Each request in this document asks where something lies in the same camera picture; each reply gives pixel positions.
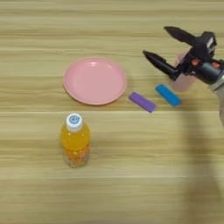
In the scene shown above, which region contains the pink plastic cup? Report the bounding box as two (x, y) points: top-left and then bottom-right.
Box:
(168, 51), (198, 93)

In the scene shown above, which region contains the purple rectangular block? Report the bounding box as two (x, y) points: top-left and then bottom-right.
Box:
(128, 91), (158, 114)

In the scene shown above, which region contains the small black box white label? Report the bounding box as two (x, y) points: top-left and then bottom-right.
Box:
(199, 31), (218, 56)

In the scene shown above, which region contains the orange juice bottle white cap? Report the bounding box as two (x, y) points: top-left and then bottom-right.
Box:
(59, 112), (92, 169)

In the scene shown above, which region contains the blue rectangular block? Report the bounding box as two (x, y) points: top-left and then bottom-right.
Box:
(154, 83), (183, 107)

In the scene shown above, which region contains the pink plastic plate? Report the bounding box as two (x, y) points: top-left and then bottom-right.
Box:
(63, 56), (128, 106)

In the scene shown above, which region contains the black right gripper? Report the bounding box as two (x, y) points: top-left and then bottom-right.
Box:
(142, 25), (224, 86)

